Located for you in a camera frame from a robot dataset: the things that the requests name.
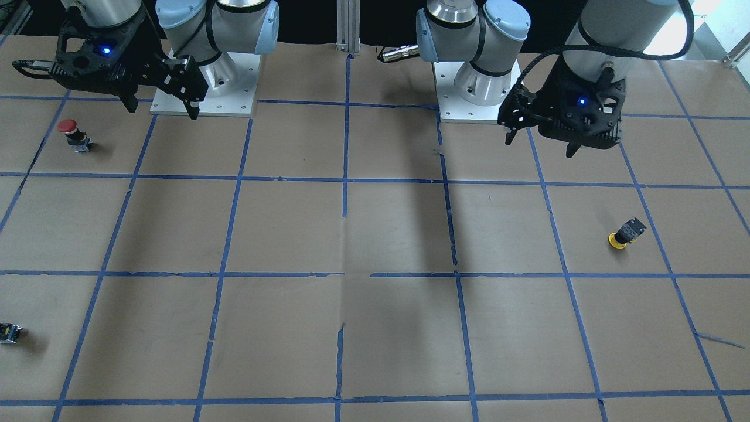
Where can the black switch contact block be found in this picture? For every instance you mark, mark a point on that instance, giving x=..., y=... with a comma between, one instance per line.
x=10, y=333

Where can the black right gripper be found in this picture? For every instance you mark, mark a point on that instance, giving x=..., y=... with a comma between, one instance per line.
x=151, y=54

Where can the yellow push button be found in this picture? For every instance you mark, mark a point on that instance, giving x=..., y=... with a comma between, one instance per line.
x=627, y=233

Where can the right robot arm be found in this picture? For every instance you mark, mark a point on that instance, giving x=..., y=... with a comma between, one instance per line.
x=203, y=57

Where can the red push button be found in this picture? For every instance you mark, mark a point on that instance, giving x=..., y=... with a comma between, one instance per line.
x=79, y=140

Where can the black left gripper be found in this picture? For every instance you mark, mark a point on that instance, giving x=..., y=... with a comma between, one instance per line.
x=549, y=103

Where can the aluminium frame post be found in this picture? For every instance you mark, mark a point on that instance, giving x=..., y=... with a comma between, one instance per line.
x=348, y=15

